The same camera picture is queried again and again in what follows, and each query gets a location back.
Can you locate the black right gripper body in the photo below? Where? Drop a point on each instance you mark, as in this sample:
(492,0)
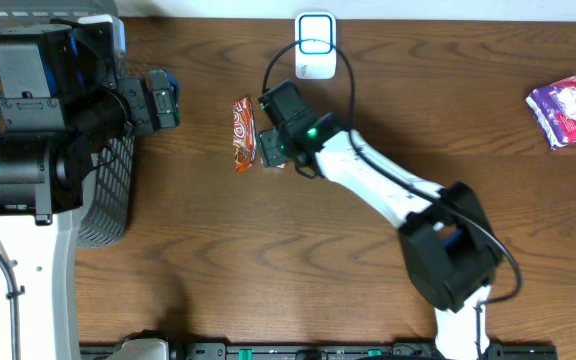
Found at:
(271,147)

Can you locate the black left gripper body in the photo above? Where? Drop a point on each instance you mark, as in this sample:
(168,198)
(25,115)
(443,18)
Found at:
(138,105)

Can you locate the orange brown snack bar wrapper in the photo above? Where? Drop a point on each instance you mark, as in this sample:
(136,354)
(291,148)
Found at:
(244,134)

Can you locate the red purple snack bag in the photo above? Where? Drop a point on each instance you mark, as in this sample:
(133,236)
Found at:
(554,108)

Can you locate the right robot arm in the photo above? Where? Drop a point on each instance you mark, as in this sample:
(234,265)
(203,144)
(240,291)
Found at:
(445,238)

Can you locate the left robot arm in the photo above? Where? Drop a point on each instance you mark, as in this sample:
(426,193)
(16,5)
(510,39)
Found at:
(71,115)

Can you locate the white barcode scanner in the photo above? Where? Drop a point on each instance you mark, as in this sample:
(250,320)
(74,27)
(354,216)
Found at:
(315,54)

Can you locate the grey plastic mesh basket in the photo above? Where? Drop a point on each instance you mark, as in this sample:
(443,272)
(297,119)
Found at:
(106,191)

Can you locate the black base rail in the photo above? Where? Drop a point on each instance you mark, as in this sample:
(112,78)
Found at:
(399,350)

